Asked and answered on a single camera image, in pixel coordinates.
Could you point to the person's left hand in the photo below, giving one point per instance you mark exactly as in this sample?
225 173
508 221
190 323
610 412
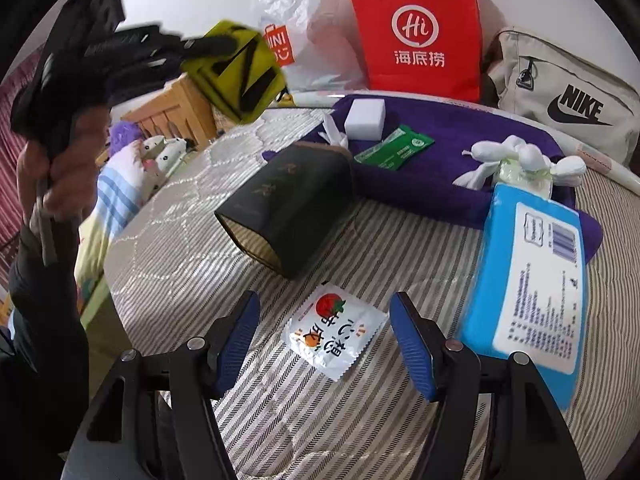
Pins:
65 180

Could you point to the purple towel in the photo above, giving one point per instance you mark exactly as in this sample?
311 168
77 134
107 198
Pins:
440 130

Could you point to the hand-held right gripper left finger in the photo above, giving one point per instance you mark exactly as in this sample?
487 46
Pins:
240 340

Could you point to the green tissue pack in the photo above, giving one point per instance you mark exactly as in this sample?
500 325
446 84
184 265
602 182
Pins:
522 177

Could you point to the purple plush toy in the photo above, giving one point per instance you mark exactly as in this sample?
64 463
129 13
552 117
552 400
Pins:
124 135

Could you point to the red paper bag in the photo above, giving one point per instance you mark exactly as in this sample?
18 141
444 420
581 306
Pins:
415 35

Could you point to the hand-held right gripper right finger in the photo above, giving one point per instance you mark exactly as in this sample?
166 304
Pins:
412 345

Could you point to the grey waist bag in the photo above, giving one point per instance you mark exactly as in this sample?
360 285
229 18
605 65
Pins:
565 90

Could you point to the person's left forearm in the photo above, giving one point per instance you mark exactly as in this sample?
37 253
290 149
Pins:
45 335

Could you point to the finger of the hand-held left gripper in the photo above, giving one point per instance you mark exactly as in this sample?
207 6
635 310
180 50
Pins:
202 46

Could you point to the white fruit print sachet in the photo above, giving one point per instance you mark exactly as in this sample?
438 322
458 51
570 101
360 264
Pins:
332 332

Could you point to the green wipe packet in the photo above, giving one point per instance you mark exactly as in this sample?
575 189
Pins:
395 147

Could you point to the pastel striped blanket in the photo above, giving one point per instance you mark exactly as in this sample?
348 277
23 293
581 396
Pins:
115 200

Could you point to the pink striped cloth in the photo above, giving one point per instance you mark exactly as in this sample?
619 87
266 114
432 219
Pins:
7 200

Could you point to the black and gold box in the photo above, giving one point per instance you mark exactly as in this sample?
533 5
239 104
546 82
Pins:
290 210

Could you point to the blue tissue pack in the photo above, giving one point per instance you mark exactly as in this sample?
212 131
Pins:
530 280

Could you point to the white paper tissue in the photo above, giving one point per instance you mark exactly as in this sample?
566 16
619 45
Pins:
334 132

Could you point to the printed paper roll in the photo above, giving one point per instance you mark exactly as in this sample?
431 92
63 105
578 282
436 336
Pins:
600 160

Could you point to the white plastic shopping bag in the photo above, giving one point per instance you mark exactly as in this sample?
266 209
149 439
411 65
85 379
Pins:
320 50

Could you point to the wooden headboard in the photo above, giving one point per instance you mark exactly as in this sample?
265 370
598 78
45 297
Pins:
170 110

